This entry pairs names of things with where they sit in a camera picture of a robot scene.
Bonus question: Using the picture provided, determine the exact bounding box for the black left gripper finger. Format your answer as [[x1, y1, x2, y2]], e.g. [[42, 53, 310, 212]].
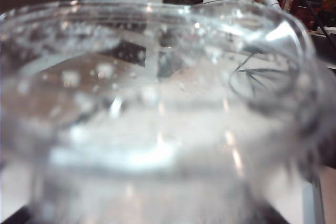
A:
[[0, 204, 35, 224]]

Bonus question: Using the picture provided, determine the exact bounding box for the clear plastic Starbucks cup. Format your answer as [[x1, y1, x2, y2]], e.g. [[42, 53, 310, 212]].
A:
[[0, 0, 326, 224]]

